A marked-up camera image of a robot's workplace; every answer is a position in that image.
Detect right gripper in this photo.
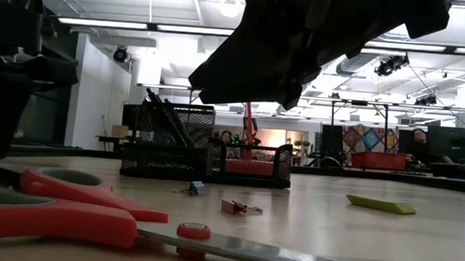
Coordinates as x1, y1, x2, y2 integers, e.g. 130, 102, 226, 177
186, 0, 454, 120

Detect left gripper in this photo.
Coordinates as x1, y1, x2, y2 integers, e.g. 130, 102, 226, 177
0, 0, 84, 164

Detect red-handled scissors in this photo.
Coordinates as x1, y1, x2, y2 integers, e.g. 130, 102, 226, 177
0, 163, 448, 261

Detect black mesh desk organizer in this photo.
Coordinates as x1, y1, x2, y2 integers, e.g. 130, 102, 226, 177
119, 99, 296, 190

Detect yellow sticky note pad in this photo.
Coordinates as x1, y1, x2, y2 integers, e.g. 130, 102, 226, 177
345, 193, 418, 217

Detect person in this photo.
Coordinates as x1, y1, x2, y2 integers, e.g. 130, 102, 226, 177
219, 129, 236, 145
404, 128, 456, 167

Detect potted plant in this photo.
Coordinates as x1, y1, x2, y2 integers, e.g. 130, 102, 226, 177
293, 138, 312, 157

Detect cardboard box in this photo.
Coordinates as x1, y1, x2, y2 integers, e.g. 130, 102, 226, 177
111, 124, 130, 140

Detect long ceiling strip light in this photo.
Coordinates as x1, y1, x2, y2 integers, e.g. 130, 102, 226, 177
56, 16, 465, 56

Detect black ceiling spotlight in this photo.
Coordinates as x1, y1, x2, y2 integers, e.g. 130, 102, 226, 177
112, 44, 132, 65

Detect small black monitor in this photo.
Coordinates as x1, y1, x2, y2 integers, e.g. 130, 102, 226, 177
121, 103, 145, 133

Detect colourful patchwork quilt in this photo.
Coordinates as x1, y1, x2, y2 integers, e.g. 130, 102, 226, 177
342, 123, 400, 154

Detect blue binder clip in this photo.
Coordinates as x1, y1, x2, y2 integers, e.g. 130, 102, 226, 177
174, 179, 206, 198

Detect red binder clip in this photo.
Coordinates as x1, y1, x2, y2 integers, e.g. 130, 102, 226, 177
220, 199, 265, 217

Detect large black monitor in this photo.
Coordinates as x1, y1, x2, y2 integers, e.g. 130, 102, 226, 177
425, 124, 465, 165

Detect silver ventilation duct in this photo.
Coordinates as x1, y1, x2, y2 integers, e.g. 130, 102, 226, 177
335, 47, 379, 78

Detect black ceiling camera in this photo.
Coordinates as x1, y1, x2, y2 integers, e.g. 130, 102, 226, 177
373, 52, 411, 80

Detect black aluminium table frame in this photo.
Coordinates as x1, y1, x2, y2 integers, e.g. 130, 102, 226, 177
0, 142, 465, 195

